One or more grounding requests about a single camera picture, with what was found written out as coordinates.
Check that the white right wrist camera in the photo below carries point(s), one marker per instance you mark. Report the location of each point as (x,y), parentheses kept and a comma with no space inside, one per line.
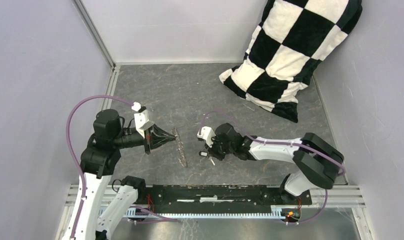
(207,135)

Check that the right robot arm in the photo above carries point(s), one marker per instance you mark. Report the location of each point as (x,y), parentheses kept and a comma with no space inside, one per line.
(319,164)

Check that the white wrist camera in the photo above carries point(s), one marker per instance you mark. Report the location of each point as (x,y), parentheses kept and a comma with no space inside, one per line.
(143,118)
(207,135)

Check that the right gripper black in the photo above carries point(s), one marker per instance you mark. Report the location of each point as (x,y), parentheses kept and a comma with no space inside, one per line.
(212,150)

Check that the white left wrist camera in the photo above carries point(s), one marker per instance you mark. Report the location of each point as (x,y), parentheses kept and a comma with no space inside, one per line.
(143,118)

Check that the metal disc with key rings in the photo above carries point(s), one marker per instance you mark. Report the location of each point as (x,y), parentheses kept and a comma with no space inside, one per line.
(180,146)

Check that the aluminium corner post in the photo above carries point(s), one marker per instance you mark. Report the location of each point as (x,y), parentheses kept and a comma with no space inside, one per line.
(91,27)

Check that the key with black tag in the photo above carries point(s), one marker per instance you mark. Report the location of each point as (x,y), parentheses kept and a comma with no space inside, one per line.
(207,156)

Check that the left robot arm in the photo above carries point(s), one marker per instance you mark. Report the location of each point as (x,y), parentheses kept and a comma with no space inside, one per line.
(97,163)

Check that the white slotted cable duct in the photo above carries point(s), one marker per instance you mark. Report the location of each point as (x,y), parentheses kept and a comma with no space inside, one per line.
(275,213)

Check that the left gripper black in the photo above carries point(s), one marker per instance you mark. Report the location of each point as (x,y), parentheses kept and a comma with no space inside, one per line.
(157,131)

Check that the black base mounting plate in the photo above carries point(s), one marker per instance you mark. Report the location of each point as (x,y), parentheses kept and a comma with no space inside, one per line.
(233,207)

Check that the black and white checkered pillow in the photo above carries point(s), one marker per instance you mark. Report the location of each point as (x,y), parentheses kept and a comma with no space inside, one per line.
(291,40)

